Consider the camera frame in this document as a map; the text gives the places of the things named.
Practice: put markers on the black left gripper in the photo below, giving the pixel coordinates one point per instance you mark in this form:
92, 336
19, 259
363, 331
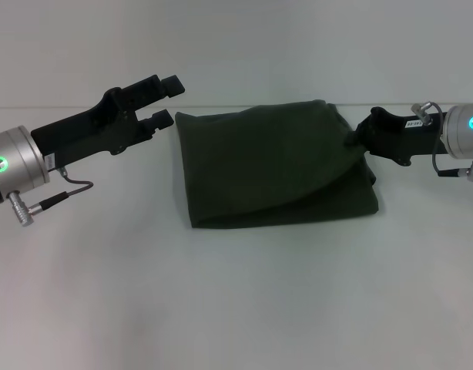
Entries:
90, 129

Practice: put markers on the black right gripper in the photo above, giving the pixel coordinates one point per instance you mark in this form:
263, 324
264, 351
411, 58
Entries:
398, 138

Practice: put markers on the dark green shirt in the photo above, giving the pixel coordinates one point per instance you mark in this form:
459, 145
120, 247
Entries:
275, 162

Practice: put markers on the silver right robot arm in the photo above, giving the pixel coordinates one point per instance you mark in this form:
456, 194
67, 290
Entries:
465, 131

